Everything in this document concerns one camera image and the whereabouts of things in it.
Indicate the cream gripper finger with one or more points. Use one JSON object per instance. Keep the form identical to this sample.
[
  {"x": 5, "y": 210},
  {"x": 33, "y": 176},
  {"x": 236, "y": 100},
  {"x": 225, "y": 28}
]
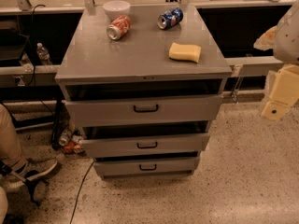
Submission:
[{"x": 284, "y": 93}]

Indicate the grey top drawer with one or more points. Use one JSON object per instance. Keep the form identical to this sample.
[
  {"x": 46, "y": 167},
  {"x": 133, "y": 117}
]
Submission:
[{"x": 144, "y": 110}]

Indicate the grey drawer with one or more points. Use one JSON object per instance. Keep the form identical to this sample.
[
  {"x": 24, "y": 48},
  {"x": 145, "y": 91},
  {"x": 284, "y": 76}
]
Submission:
[
  {"x": 144, "y": 110},
  {"x": 145, "y": 145},
  {"x": 146, "y": 167}
]

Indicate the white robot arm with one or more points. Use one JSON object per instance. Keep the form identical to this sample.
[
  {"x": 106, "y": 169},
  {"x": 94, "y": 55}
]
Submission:
[{"x": 283, "y": 39}]

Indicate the grey bottom drawer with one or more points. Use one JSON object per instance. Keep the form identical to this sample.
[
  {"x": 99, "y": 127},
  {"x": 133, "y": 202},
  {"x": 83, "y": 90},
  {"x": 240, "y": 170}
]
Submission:
[{"x": 146, "y": 167}]

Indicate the grey middle drawer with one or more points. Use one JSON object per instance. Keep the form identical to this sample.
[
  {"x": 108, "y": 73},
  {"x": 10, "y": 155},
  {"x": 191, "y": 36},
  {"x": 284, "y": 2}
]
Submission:
[{"x": 145, "y": 145}]

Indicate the grey metal drawer cabinet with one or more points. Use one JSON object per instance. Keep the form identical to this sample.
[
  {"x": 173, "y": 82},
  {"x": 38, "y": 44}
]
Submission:
[{"x": 96, "y": 68}]

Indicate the yellow sponge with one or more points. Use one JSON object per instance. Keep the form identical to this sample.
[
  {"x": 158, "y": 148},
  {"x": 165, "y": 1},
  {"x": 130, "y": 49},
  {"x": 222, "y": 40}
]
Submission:
[{"x": 185, "y": 52}]

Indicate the blue soda can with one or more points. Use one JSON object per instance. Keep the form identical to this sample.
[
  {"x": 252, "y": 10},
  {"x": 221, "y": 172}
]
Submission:
[{"x": 170, "y": 18}]

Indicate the red soda can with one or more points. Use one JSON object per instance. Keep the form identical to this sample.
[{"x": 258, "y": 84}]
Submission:
[{"x": 119, "y": 27}]

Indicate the white bowl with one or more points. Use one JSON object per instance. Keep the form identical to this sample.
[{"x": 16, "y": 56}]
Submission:
[{"x": 114, "y": 9}]

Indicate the cans pile on floor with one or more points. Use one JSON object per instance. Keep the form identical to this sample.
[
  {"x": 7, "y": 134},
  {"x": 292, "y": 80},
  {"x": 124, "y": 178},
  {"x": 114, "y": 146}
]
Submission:
[{"x": 71, "y": 143}]

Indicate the clear plastic water bottle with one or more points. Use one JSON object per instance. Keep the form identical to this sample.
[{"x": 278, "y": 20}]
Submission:
[{"x": 43, "y": 54}]

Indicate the grey sneaker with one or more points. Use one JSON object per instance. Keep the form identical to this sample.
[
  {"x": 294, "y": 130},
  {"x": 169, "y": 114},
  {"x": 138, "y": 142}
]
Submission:
[{"x": 34, "y": 170}]

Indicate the person leg beige trousers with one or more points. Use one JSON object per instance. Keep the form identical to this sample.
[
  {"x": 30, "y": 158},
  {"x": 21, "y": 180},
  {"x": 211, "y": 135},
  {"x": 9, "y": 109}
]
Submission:
[{"x": 11, "y": 152}]

